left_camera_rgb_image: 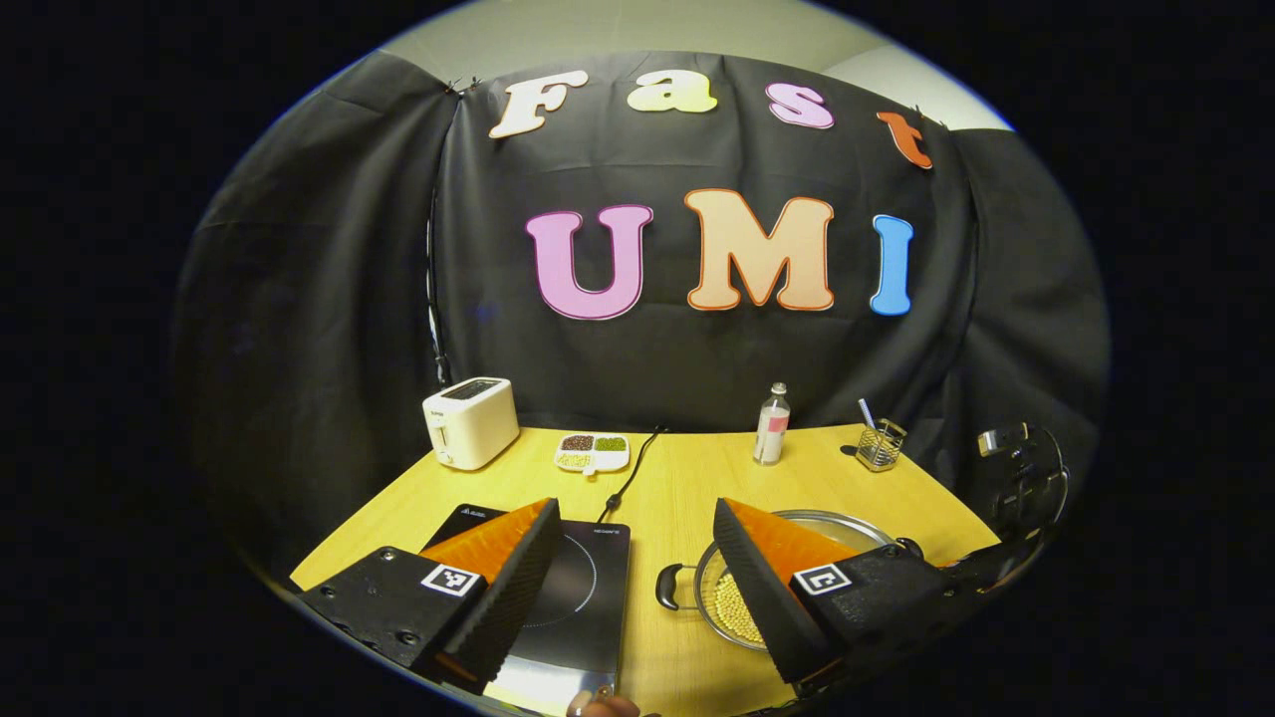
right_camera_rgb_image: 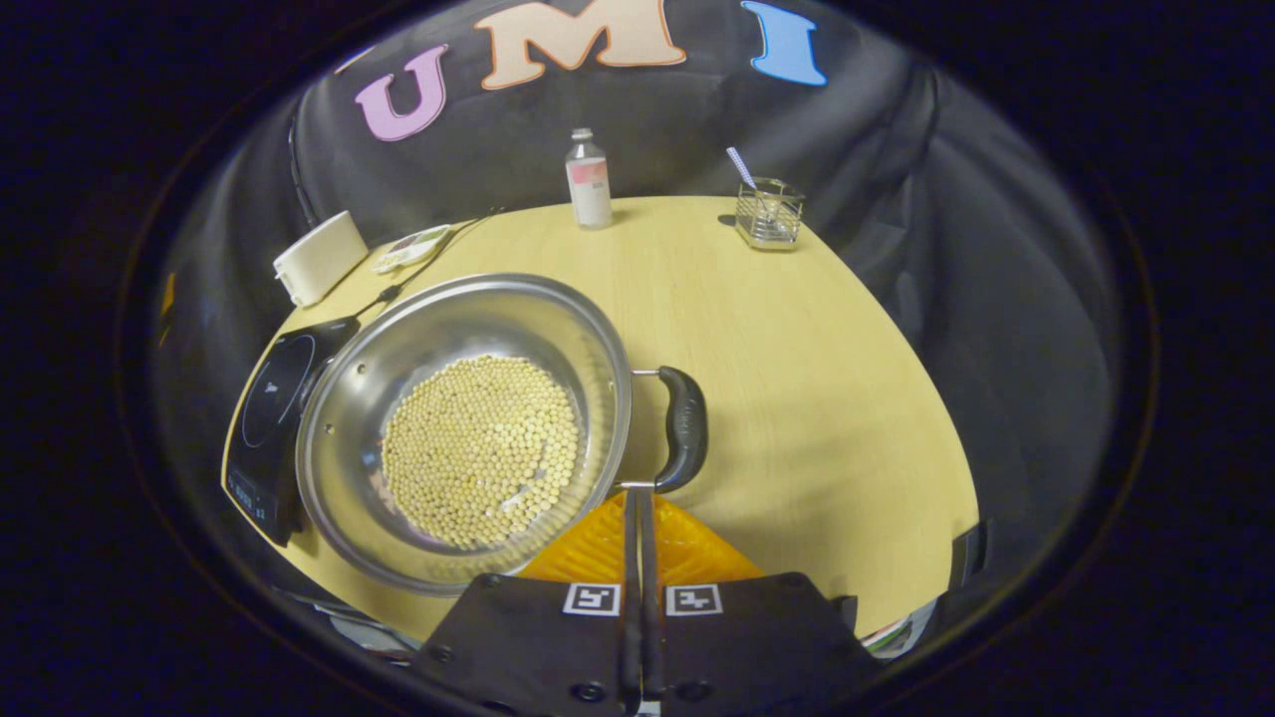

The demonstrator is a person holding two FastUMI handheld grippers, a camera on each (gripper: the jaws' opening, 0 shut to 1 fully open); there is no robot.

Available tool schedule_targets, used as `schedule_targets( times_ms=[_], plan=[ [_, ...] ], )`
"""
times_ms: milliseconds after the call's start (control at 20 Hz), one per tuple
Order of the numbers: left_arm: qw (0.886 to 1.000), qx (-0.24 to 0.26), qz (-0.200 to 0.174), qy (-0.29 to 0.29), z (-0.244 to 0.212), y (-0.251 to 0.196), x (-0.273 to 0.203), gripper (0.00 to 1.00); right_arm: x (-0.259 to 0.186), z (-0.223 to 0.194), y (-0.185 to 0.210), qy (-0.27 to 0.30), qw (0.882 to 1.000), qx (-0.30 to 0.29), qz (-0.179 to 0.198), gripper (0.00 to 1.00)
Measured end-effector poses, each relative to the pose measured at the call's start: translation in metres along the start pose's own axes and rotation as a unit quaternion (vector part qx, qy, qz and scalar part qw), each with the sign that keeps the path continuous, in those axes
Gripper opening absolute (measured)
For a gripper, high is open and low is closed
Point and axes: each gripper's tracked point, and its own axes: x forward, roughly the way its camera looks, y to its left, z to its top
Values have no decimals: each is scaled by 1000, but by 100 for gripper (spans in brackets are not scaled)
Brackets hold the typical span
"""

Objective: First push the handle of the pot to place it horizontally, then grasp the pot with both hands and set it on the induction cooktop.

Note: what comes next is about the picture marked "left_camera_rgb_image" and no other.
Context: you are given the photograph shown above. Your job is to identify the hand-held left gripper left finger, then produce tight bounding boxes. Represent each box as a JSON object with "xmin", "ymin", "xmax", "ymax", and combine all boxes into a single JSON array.
[{"xmin": 297, "ymin": 497, "xmax": 563, "ymax": 696}]

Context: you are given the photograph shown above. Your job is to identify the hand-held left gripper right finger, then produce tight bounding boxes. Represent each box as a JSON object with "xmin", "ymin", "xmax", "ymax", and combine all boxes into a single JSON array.
[{"xmin": 712, "ymin": 497, "xmax": 963, "ymax": 689}]

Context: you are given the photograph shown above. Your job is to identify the steel pot with black handles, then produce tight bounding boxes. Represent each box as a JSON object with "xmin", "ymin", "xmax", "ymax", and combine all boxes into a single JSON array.
[{"xmin": 654, "ymin": 509, "xmax": 924, "ymax": 654}]

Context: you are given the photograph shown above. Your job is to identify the black induction cooktop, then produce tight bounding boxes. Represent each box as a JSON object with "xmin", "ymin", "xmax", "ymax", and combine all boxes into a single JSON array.
[{"xmin": 422, "ymin": 503, "xmax": 633, "ymax": 714}]

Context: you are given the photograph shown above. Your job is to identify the pile of yellow beans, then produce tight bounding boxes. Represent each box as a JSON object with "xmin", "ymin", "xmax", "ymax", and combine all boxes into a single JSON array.
[{"xmin": 713, "ymin": 570, "xmax": 768, "ymax": 646}]

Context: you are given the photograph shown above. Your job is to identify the clear glass holder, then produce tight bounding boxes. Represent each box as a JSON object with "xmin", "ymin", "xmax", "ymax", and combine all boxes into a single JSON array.
[{"xmin": 855, "ymin": 418, "xmax": 908, "ymax": 473}]

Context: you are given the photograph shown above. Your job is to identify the white divided dish of beans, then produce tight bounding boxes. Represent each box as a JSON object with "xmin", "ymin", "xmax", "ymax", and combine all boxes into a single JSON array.
[{"xmin": 554, "ymin": 432, "xmax": 632, "ymax": 478}]

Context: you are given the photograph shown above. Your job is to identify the clear plastic bottle pink label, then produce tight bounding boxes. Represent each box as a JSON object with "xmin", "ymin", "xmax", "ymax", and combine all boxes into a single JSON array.
[{"xmin": 752, "ymin": 382, "xmax": 792, "ymax": 467}]

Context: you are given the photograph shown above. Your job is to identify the white toaster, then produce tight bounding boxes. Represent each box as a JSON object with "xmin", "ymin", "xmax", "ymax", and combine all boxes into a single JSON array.
[{"xmin": 421, "ymin": 376, "xmax": 522, "ymax": 472}]

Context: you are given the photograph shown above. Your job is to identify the black backdrop cloth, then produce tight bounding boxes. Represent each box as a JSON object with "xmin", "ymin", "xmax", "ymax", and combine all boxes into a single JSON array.
[{"xmin": 174, "ymin": 50, "xmax": 1112, "ymax": 579}]

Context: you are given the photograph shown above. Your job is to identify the black power cable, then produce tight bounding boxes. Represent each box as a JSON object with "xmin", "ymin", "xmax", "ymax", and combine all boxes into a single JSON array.
[{"xmin": 597, "ymin": 425, "xmax": 667, "ymax": 525}]

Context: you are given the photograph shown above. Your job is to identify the black hanging cable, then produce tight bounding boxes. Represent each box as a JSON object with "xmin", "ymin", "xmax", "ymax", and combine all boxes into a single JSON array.
[{"xmin": 425, "ymin": 189, "xmax": 452, "ymax": 387}]

